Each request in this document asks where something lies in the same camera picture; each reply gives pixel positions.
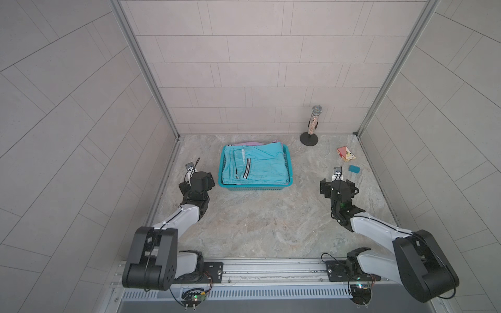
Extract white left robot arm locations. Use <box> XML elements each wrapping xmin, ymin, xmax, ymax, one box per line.
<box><xmin>121</xmin><ymin>171</ymin><xmax>215</xmax><ymax>291</ymax></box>

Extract circuit board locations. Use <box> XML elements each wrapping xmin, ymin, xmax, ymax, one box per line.
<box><xmin>181</xmin><ymin>288</ymin><xmax>210</xmax><ymax>310</ymax></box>
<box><xmin>349</xmin><ymin>283</ymin><xmax>372</xmax><ymax>306</ymax></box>

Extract bottle on black stand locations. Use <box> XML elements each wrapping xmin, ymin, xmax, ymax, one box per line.
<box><xmin>300</xmin><ymin>105</ymin><xmax>323</xmax><ymax>147</ymax></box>

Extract right circuit board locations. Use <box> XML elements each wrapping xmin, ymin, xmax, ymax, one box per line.
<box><xmin>349</xmin><ymin>283</ymin><xmax>372</xmax><ymax>306</ymax></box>

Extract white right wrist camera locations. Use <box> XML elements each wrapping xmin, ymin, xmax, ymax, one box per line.
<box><xmin>331</xmin><ymin>167</ymin><xmax>344</xmax><ymax>181</ymax></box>

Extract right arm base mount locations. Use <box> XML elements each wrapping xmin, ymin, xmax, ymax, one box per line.
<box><xmin>324</xmin><ymin>260</ymin><xmax>372</xmax><ymax>282</ymax></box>

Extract teal pants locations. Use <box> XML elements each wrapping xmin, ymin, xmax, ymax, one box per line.
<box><xmin>222</xmin><ymin>141</ymin><xmax>290</xmax><ymax>185</ymax></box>

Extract small teal block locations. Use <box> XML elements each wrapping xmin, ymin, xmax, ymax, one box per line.
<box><xmin>348</xmin><ymin>165</ymin><xmax>360</xmax><ymax>173</ymax></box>

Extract small red box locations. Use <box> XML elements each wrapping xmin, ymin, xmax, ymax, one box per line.
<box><xmin>337</xmin><ymin>146</ymin><xmax>356</xmax><ymax>162</ymax></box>

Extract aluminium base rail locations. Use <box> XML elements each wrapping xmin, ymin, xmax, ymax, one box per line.
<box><xmin>110</xmin><ymin>255</ymin><xmax>409</xmax><ymax>306</ymax></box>

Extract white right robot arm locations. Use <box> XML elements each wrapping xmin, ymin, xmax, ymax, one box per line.
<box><xmin>320</xmin><ymin>177</ymin><xmax>460</xmax><ymax>303</ymax></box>

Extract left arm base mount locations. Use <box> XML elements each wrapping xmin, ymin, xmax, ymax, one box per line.
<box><xmin>174</xmin><ymin>262</ymin><xmax>224</xmax><ymax>284</ymax></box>

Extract teal plastic basket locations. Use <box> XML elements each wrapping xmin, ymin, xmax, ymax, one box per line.
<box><xmin>217</xmin><ymin>143</ymin><xmax>294</xmax><ymax>191</ymax></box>

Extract left circuit board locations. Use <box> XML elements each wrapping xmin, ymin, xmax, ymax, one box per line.
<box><xmin>181</xmin><ymin>288</ymin><xmax>210</xmax><ymax>310</ymax></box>

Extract purple pants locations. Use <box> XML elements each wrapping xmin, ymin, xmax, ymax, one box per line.
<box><xmin>227</xmin><ymin>141</ymin><xmax>283</xmax><ymax>147</ymax></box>

